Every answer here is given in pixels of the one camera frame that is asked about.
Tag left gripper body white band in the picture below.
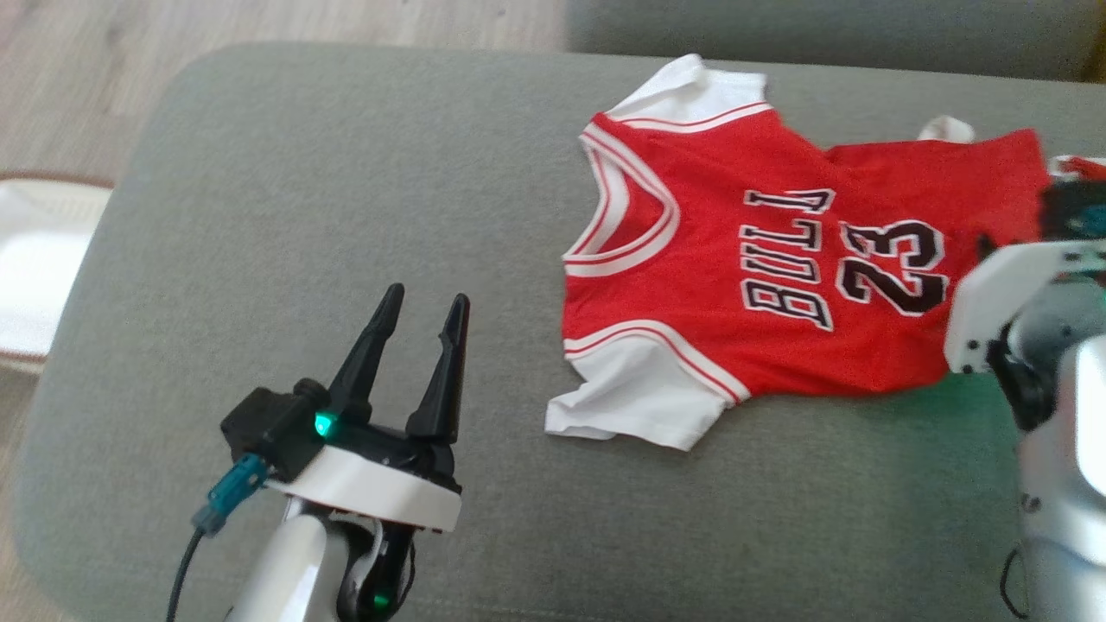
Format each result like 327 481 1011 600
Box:
268 421 463 533

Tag white mat brown edge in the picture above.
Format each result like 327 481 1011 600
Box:
0 170 116 365

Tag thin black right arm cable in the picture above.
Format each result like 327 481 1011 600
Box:
1001 544 1031 619

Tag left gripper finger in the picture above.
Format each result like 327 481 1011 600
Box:
406 294 472 446
328 283 405 424

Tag small grey sofa section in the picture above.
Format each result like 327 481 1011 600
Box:
565 0 1106 84

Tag left camera cable teal plug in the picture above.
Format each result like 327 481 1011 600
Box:
166 454 270 622

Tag red basketball jersey white sleeves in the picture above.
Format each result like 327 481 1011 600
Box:
544 54 1052 453

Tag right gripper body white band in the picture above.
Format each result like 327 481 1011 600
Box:
944 240 1106 374

